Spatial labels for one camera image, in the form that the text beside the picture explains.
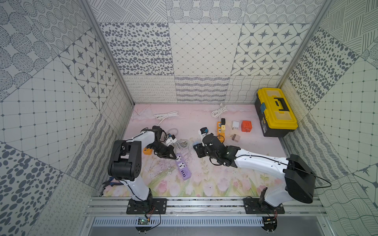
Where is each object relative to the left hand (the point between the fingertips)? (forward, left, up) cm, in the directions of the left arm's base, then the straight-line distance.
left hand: (174, 156), depth 89 cm
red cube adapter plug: (+23, -48, +2) cm, 54 cm away
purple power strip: (-6, -6, -2) cm, 9 cm away
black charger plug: (+25, -32, +4) cm, 41 cm away
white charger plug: (+27, -43, -3) cm, 51 cm away
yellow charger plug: (+20, -32, +3) cm, 38 cm away
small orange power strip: (+18, -30, -1) cm, 35 cm away
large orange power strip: (+3, +17, +1) cm, 17 cm away
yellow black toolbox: (+22, -64, +14) cm, 69 cm away
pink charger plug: (+15, -40, -1) cm, 43 cm away
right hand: (+2, -15, +10) cm, 17 cm away
